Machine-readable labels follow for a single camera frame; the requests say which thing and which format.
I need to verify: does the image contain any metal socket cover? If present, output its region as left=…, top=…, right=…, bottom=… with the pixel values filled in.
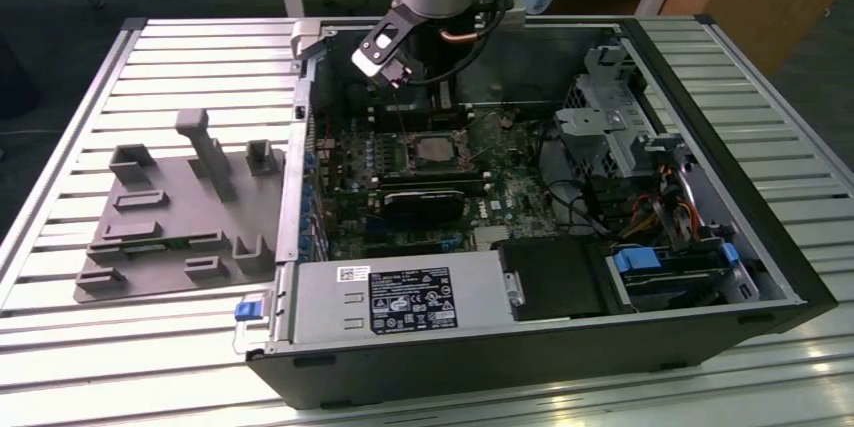
left=459, top=109, right=521, bottom=161

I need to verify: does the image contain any silver CPU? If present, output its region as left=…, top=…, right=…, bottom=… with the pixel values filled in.
left=417, top=139, right=457, bottom=164

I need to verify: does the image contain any metal locking lever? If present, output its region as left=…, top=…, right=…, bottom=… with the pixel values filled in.
left=466, top=136, right=509, bottom=162

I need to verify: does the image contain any CPU socket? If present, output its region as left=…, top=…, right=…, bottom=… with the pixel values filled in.
left=405, top=131, right=479, bottom=171

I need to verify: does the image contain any grey sensor box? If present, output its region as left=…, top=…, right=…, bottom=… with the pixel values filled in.
left=497, top=0, right=530, bottom=29

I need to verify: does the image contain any metal drive cage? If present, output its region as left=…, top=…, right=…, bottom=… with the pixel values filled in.
left=553, top=46, right=670, bottom=178

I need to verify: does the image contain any black graphics card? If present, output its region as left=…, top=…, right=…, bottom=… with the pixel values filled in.
left=377, top=189, right=466, bottom=224

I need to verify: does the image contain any green motherboard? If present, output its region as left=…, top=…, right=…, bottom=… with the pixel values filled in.
left=310, top=101, right=569, bottom=261

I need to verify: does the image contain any silver chipset heatsink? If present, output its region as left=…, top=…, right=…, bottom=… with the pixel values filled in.
left=475, top=226, right=510, bottom=249

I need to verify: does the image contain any black plastic shroud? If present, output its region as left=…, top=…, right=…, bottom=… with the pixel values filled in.
left=497, top=236, right=633, bottom=323

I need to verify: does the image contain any black rating label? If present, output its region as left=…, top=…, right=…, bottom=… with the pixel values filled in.
left=369, top=266, right=457, bottom=336

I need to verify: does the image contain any blue disk carrier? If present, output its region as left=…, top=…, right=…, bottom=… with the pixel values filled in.
left=611, top=241, right=741, bottom=278

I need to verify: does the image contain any grey power supply unit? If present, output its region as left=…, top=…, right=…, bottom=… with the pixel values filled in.
left=266, top=249, right=519, bottom=346

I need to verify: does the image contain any grey parts rack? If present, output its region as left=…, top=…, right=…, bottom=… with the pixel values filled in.
left=72, top=109, right=288, bottom=304

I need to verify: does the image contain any black PC case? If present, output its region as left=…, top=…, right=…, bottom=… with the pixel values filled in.
left=243, top=15, right=840, bottom=411

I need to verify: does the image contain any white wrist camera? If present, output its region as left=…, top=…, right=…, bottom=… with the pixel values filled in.
left=351, top=21, right=411, bottom=91

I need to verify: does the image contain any coloured wire bundle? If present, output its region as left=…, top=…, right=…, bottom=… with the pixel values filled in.
left=619, top=195, right=703, bottom=244

